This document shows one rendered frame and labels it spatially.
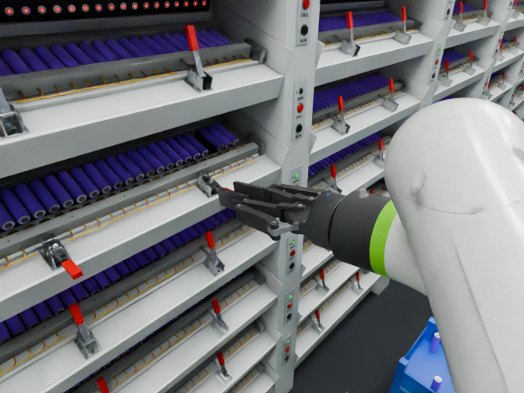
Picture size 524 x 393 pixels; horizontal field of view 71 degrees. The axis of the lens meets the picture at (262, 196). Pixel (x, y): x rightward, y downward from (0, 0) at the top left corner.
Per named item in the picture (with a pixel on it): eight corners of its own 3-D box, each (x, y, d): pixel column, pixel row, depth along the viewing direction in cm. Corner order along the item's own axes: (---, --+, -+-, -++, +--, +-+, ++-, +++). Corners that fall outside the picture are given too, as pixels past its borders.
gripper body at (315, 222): (329, 265, 46) (275, 245, 52) (364, 236, 51) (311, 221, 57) (325, 211, 43) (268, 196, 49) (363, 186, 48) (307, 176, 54)
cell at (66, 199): (55, 181, 60) (76, 206, 57) (44, 185, 59) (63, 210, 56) (54, 173, 59) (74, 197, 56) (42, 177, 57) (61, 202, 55)
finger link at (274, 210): (309, 228, 52) (304, 233, 51) (246, 216, 58) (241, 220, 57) (306, 203, 50) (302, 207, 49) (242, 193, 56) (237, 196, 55)
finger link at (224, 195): (251, 212, 58) (248, 214, 58) (223, 203, 63) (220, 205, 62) (248, 194, 57) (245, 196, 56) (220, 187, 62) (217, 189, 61)
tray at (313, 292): (386, 244, 152) (402, 223, 143) (292, 331, 115) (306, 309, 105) (348, 214, 160) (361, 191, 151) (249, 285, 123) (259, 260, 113)
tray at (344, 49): (426, 54, 115) (453, 8, 105) (308, 89, 77) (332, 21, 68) (375, 26, 123) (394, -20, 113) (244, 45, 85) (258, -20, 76)
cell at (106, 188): (93, 169, 64) (112, 192, 61) (82, 173, 62) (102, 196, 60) (92, 161, 62) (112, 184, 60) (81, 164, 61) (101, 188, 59)
